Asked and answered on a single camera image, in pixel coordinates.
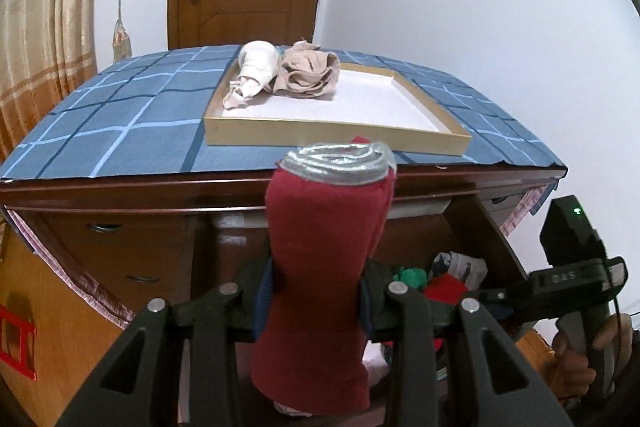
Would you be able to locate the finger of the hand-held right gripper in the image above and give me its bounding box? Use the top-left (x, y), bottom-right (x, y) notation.
top-left (472, 278), bottom-right (535, 325)

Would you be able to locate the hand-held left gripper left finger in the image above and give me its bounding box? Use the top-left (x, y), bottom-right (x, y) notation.
top-left (55, 256), bottom-right (274, 427)

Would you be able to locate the beige underwear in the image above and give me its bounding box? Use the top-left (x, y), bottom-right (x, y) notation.
top-left (272, 40), bottom-right (342, 100)

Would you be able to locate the red plastic stool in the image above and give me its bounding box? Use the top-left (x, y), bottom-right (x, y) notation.
top-left (0, 303), bottom-right (39, 382)

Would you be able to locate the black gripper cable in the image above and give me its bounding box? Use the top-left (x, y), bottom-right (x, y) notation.
top-left (602, 257), bottom-right (626, 408)

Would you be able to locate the green underwear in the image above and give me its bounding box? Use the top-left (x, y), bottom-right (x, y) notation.
top-left (392, 267), bottom-right (429, 292)

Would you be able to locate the white sock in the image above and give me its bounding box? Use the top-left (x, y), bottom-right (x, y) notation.
top-left (222, 40), bottom-right (281, 110)

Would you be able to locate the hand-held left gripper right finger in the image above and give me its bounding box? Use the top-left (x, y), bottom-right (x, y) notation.
top-left (359, 259), bottom-right (574, 427)

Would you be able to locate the beige shallow cardboard box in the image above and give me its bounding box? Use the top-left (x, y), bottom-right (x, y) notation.
top-left (203, 60), bottom-right (474, 156)

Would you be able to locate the curtain tieback tassel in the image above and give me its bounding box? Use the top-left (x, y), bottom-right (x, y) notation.
top-left (110, 0), bottom-right (133, 62)

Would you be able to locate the beige patterned curtain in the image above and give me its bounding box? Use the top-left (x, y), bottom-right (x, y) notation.
top-left (0, 0), bottom-right (109, 164)

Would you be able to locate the blue checked tablecloth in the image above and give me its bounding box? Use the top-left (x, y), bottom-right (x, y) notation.
top-left (0, 44), bottom-right (569, 184)

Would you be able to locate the dark wooden desk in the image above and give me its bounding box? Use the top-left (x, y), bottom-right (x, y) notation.
top-left (0, 164), bottom-right (569, 427)

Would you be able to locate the bright red sock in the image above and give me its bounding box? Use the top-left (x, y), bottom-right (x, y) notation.
top-left (424, 274), bottom-right (472, 309)

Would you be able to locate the person's right hand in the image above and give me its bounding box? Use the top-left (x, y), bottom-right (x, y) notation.
top-left (550, 313), bottom-right (635, 403)

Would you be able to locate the grey white patterned underwear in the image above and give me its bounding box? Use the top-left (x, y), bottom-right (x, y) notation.
top-left (432, 250), bottom-right (489, 294)

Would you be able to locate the dark red sock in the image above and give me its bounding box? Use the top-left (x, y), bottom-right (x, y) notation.
top-left (249, 136), bottom-right (399, 419)

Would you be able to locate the pale pink underwear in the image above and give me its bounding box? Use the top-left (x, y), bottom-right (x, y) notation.
top-left (362, 340), bottom-right (392, 389)

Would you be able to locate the wooden desk drawer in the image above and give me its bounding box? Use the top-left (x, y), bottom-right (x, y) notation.
top-left (190, 196), bottom-right (551, 427)

